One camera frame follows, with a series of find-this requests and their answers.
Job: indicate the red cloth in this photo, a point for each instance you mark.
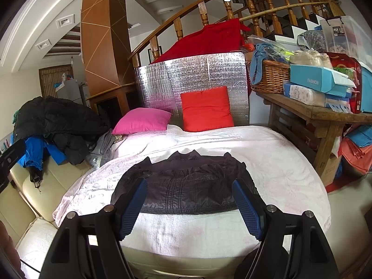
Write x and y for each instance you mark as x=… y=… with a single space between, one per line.
x=203 y=40

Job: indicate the clear bag of beige items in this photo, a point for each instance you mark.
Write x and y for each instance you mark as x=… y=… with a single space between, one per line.
x=309 y=58

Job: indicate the brown bamboo door curtain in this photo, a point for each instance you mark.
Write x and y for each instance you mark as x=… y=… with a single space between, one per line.
x=48 y=81

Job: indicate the light blue cardboard box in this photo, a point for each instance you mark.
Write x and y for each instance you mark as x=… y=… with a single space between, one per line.
x=308 y=80

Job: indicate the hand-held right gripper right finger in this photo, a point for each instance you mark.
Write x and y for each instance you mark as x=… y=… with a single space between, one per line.
x=247 y=206

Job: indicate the dotted dark plastic bag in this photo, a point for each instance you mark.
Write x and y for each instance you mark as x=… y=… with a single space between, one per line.
x=314 y=40

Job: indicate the silver foil insulation panel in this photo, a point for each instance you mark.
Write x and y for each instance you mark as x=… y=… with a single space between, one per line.
x=203 y=69

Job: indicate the dark quilted jacket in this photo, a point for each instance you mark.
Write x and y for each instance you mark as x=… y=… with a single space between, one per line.
x=186 y=186

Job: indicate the blue jacket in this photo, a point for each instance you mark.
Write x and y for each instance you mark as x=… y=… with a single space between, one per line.
x=35 y=151

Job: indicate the red pillow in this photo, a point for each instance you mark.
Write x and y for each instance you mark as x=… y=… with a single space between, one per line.
x=206 y=109

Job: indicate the wooden stair railing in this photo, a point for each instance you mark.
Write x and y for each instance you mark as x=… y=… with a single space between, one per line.
x=205 y=13

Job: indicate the person's left forearm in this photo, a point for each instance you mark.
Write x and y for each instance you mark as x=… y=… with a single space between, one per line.
x=10 y=252

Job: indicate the grey refrigerator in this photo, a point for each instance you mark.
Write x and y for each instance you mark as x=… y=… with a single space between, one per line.
x=69 y=90

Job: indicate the black puffy coat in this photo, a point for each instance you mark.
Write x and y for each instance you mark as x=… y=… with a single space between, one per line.
x=58 y=119

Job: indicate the stack of folded cloths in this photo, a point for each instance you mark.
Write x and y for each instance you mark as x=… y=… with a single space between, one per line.
x=357 y=151

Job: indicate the grey clothes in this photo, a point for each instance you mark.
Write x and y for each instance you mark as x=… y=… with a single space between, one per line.
x=101 y=148

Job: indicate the brown cardboard box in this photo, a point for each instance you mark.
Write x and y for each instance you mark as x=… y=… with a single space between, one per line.
x=331 y=170

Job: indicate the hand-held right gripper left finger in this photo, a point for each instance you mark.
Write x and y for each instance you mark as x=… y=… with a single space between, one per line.
x=132 y=206

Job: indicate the beige sofa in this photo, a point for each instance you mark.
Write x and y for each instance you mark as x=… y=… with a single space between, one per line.
x=29 y=197

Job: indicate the brown wooden column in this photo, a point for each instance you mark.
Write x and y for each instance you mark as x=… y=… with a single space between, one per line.
x=98 y=35

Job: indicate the pink pillow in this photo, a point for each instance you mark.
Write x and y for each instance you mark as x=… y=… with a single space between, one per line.
x=142 y=120

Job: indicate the blue container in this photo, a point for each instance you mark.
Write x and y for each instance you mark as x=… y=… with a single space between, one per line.
x=366 y=90

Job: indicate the red printed bag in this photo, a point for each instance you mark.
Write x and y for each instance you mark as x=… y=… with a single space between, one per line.
x=348 y=62

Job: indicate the blue cloth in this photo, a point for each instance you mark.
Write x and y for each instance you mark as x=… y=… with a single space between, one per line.
x=257 y=61

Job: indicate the wooden side table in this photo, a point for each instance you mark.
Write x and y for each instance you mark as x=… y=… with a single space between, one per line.
x=325 y=113

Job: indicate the wicker basket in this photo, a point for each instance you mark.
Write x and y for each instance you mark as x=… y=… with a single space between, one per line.
x=270 y=75

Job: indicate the clear plastic storage box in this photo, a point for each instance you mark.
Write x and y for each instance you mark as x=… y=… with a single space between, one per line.
x=345 y=40

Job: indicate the white blanket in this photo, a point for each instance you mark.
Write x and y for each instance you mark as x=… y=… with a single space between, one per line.
x=276 y=165

